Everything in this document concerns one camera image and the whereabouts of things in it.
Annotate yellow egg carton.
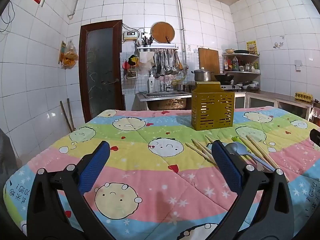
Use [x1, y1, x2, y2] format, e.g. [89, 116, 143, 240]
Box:
[294, 92, 314, 102]

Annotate printed pastel blanket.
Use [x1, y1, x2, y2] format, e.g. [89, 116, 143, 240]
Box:
[2, 106, 320, 240]

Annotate bent white wall pipe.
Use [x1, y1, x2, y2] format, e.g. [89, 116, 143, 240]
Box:
[67, 0, 98, 18]

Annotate wooden stick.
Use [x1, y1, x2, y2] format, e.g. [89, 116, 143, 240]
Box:
[60, 101, 73, 133]
[67, 98, 76, 131]

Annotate light blue spoon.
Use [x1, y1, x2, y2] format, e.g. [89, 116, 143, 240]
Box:
[225, 142, 253, 158]

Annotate row of condiment bottles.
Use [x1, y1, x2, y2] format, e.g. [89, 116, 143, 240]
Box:
[224, 56, 259, 72]

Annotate round wooden lid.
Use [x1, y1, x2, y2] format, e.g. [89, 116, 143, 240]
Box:
[151, 22, 175, 44]

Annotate steel pot with lid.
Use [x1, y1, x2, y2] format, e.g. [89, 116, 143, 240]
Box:
[191, 67, 214, 82]

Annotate hanging white cloth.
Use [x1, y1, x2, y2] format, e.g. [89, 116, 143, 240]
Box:
[139, 51, 155, 71]

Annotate vertical wall pipe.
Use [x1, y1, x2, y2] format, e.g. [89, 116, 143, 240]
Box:
[176, 0, 187, 53]

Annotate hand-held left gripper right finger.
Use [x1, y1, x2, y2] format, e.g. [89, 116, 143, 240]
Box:
[212, 140, 295, 240]

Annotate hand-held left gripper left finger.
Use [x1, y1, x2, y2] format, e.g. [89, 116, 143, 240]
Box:
[26, 141, 112, 240]

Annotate corner wall shelf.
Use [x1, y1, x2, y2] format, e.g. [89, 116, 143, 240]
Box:
[222, 52, 261, 75]

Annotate hanging red and yellow bags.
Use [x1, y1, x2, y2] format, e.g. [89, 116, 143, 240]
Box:
[122, 54, 139, 79]

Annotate metal fork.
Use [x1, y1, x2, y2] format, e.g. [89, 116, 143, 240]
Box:
[246, 155, 275, 173]

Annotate yellow wall poster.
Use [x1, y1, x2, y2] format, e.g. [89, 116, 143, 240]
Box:
[246, 40, 258, 55]

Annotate wall control box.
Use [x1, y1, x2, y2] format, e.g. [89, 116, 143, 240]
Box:
[122, 31, 139, 42]

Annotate row of hanging kitchen utensils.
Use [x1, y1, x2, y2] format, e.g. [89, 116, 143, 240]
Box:
[151, 50, 184, 77]

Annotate gas stove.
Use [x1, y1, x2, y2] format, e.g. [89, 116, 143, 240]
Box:
[220, 81, 243, 91]

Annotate stack of bowls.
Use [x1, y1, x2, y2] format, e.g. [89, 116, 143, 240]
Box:
[236, 81, 260, 90]

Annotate white soap bottle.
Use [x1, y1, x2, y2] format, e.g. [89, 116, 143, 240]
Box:
[147, 72, 155, 93]

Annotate brown door with frosted glass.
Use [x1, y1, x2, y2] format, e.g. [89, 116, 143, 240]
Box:
[79, 20, 125, 123]

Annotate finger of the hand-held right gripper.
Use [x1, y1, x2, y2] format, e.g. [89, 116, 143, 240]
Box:
[309, 129, 320, 151]

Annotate yellow slotted utensil holder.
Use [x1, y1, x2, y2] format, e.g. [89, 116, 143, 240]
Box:
[191, 81, 235, 131]

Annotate black wok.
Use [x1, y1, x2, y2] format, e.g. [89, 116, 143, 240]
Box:
[214, 72, 235, 83]

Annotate metal wall rack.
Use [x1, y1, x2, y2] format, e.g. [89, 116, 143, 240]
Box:
[136, 44, 179, 52]

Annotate steel sink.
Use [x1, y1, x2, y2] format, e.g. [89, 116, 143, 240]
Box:
[136, 91, 193, 110]

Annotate hanging orange plastic bag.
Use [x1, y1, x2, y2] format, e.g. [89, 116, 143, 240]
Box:
[61, 40, 78, 70]

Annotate kitchen cabinet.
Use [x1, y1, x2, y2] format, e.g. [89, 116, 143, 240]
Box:
[234, 90, 320, 127]

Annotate wooden cutting board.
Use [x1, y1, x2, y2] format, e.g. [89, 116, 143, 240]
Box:
[198, 47, 220, 75]

